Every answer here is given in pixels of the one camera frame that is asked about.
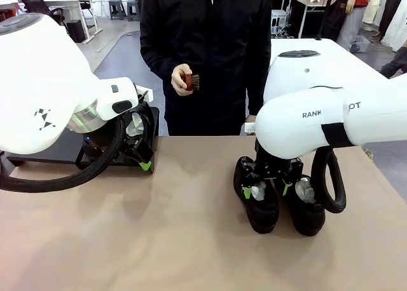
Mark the clear plastic storage bin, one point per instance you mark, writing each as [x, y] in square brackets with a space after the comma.
[361, 44]

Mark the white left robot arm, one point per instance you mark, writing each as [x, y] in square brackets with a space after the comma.
[41, 81]

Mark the black hanging apron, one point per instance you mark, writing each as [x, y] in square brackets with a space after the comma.
[335, 17]

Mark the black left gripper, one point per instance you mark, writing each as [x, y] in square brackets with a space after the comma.
[95, 146]

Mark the bystander dark trouser leg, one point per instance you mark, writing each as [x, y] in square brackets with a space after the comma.
[397, 62]

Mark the black leather buckle shoe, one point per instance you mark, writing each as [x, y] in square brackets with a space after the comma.
[264, 218]
[147, 119]
[308, 221]

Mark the person right forearm black sleeve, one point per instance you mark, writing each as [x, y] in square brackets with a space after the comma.
[159, 60]

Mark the wooden top table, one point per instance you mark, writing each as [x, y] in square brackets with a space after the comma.
[313, 2]

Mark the black computer tower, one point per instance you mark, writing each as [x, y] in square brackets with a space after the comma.
[76, 30]

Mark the white paper shoe stuffing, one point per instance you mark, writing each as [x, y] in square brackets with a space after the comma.
[259, 192]
[135, 125]
[305, 191]

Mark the white hanging garment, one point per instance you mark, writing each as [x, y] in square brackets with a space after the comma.
[397, 27]
[375, 5]

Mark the person right hand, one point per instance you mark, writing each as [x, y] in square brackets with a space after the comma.
[177, 79]

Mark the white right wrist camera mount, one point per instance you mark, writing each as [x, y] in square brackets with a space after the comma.
[249, 128]

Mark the large white table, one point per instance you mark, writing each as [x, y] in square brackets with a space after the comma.
[349, 59]

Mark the person torso black jacket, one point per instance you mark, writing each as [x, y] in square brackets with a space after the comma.
[206, 33]

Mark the black metal shoe stand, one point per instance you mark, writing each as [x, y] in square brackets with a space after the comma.
[68, 148]

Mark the brown shoe brush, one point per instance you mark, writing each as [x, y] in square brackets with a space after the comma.
[190, 83]

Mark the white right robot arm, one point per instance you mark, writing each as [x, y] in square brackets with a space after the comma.
[365, 119]

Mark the grey plastic stool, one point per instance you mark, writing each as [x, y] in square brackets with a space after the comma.
[133, 8]
[116, 5]

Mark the person left hand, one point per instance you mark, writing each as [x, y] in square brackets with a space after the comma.
[251, 119]

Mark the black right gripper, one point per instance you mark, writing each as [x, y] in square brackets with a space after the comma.
[280, 168]

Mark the person left forearm black sleeve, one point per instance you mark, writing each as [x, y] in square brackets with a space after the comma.
[257, 97]

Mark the black office chair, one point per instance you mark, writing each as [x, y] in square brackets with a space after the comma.
[33, 3]

